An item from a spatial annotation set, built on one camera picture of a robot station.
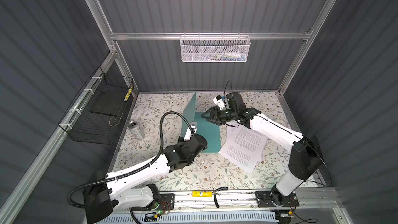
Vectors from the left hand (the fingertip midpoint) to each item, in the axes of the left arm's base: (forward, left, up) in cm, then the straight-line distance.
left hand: (191, 136), depth 77 cm
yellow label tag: (-23, -4, -16) cm, 28 cm away
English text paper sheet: (0, -31, -17) cm, 35 cm away
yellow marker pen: (+21, +33, +11) cm, 40 cm away
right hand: (+7, -7, +5) cm, 11 cm away
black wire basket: (+7, +45, +11) cm, 46 cm away
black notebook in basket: (+16, +41, +10) cm, 45 cm away
